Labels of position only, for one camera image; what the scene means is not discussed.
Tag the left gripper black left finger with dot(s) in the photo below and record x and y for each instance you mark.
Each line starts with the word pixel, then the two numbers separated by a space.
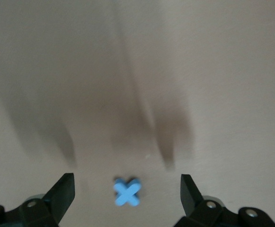
pixel 62 196

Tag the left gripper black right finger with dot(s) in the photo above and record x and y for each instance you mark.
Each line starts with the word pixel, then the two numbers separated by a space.
pixel 189 196

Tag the blue letter x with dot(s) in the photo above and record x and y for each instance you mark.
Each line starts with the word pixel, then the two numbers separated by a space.
pixel 126 192

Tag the brown table cover sheet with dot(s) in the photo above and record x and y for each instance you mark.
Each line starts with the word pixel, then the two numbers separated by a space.
pixel 33 35

